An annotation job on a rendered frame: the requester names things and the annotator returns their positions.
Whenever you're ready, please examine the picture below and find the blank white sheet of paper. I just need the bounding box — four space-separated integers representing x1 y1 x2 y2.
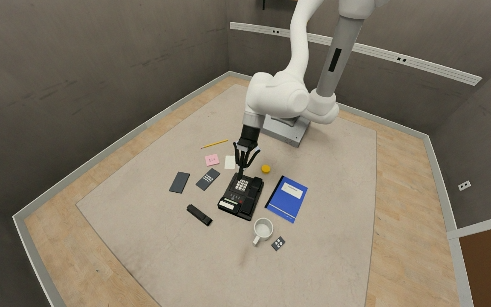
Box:
225 156 235 169

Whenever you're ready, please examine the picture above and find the black telephone handset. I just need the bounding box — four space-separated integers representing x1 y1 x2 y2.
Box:
241 177 263 215

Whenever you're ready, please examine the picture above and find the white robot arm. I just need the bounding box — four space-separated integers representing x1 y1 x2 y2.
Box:
242 0 390 129

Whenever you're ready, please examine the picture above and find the grey mug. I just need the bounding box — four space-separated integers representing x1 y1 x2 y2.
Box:
252 218 273 246

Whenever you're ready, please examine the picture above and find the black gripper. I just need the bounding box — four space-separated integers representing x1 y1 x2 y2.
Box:
233 125 261 181

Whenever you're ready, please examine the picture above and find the yellow cylinder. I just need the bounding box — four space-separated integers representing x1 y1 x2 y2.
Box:
261 165 270 174

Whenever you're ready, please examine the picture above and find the blue notebook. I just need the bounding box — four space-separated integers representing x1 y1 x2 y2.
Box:
264 175 308 224

